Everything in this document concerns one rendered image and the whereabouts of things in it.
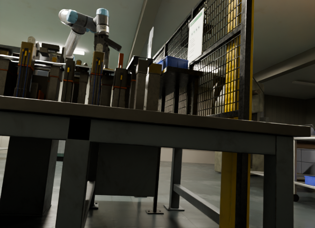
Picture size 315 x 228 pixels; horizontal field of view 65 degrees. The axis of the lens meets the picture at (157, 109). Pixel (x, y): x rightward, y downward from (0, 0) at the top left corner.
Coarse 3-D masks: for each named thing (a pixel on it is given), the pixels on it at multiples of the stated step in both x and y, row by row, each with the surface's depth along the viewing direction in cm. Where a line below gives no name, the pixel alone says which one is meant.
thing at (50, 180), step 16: (16, 144) 185; (32, 144) 187; (48, 144) 189; (16, 160) 184; (32, 160) 186; (48, 160) 188; (16, 176) 182; (32, 176) 184; (48, 176) 191; (16, 192) 181; (32, 192) 183; (48, 192) 197; (0, 208) 178; (16, 208) 180; (32, 208) 182; (48, 208) 201
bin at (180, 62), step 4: (168, 56) 161; (160, 60) 170; (164, 60) 165; (168, 60) 161; (172, 60) 162; (176, 60) 163; (180, 60) 164; (184, 60) 165; (164, 64) 164; (168, 64) 161; (172, 64) 162; (176, 64) 163; (180, 64) 164; (184, 64) 165; (164, 68) 163
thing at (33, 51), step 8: (24, 48) 123; (32, 48) 125; (24, 56) 123; (32, 56) 125; (24, 64) 122; (32, 64) 127; (24, 72) 123; (24, 80) 123; (16, 88) 121; (24, 88) 121; (16, 96) 120; (24, 96) 122
